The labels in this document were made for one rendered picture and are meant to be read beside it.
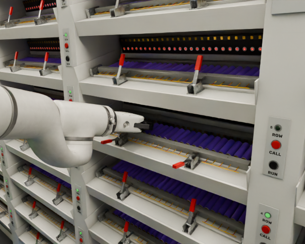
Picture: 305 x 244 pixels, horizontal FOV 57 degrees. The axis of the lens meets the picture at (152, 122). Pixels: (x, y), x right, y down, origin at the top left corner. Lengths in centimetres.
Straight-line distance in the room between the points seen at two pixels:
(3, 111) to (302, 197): 57
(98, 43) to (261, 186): 70
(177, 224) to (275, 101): 45
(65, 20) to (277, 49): 69
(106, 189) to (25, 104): 60
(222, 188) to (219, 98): 21
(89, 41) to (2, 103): 59
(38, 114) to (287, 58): 45
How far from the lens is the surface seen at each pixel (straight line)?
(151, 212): 90
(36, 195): 151
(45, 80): 118
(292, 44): 57
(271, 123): 60
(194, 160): 73
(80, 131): 68
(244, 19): 62
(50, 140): 59
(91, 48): 102
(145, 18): 75
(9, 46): 164
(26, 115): 50
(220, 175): 70
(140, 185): 97
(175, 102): 71
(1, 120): 47
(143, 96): 77
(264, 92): 59
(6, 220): 210
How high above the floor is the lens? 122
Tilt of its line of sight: 15 degrees down
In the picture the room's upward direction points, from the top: straight up
